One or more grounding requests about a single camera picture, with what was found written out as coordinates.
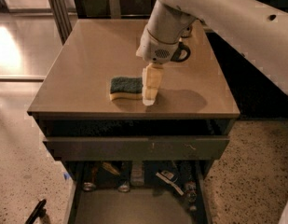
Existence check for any black object on floor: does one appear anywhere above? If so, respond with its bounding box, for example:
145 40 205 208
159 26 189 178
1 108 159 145
25 199 47 224

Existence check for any silver can left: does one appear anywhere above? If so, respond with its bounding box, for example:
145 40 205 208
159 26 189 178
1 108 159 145
82 162 99 192

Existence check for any silver can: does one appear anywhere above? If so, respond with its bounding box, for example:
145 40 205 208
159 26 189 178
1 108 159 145
117 162 130 193
82 162 99 192

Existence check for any orange soda can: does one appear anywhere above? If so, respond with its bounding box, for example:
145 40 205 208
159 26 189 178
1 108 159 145
181 26 192 38

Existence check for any grey top drawer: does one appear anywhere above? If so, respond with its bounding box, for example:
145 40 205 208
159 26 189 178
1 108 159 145
44 136 229 161

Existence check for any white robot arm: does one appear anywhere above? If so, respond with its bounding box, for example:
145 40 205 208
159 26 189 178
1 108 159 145
136 0 288 95

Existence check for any open middle drawer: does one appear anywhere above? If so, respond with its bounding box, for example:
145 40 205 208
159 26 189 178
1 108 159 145
67 161 213 224

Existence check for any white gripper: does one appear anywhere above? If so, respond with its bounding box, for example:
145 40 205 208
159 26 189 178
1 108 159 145
136 27 191 106

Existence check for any grey drawer cabinet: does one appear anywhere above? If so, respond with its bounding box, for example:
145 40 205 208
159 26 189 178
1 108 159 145
27 18 241 179

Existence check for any clear plastic bottle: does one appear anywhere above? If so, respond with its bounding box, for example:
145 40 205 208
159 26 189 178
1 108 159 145
184 174 197 212

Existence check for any white snack wrapper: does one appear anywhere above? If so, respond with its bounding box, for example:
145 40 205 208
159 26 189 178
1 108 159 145
156 170 184 196

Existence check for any silver can middle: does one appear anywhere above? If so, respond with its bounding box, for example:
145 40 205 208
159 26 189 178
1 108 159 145
117 162 130 193

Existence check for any pale sponge in drawer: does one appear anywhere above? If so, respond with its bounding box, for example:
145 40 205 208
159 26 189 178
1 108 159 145
130 161 144 186

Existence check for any green and yellow sponge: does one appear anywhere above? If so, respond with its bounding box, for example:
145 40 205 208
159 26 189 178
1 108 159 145
109 77 143 100

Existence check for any brown snack bag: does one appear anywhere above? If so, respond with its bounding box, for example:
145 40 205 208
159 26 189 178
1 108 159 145
102 161 120 175

